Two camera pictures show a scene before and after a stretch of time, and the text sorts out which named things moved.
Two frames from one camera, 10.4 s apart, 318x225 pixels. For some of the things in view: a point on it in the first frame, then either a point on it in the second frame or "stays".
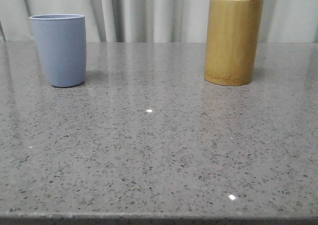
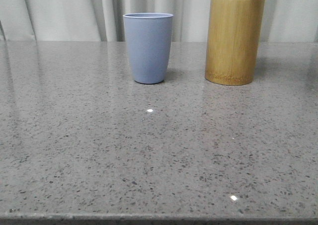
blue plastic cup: [61, 39] → [150, 38]
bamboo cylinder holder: [232, 29] stays
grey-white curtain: [156, 14] stays
